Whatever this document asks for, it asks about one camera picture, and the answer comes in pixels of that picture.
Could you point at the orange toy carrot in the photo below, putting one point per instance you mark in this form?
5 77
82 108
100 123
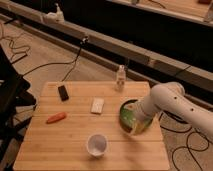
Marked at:
56 117

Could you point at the white rectangular block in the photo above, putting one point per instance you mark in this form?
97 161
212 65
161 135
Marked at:
97 105

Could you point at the black chair frame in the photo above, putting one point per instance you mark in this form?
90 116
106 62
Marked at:
13 93

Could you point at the translucent pale gripper body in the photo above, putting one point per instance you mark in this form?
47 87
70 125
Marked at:
135 126

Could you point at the green ceramic bowl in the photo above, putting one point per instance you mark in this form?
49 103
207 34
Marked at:
123 113

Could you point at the black rectangular block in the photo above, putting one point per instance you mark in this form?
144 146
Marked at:
63 93

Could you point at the clear plastic bottle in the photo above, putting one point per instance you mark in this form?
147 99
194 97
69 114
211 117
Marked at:
120 78

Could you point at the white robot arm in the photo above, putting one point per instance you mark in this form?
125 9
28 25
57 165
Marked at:
170 97

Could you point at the white power adapter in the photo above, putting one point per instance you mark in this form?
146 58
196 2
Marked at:
57 16

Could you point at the white ceramic cup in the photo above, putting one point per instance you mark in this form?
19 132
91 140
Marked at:
96 145

